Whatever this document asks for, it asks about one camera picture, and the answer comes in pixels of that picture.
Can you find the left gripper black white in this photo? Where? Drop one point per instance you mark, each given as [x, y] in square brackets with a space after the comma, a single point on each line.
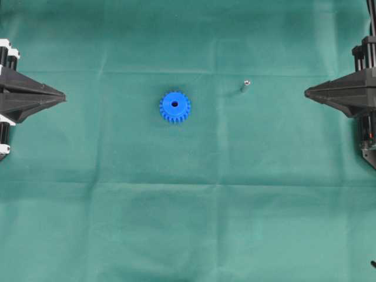
[17, 106]

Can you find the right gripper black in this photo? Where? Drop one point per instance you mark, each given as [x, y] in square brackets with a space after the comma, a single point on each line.
[354, 106]

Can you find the blue plastic gear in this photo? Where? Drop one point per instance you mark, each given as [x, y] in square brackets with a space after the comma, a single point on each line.
[175, 107]

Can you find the green table cloth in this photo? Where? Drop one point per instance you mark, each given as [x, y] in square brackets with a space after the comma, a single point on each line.
[265, 185]

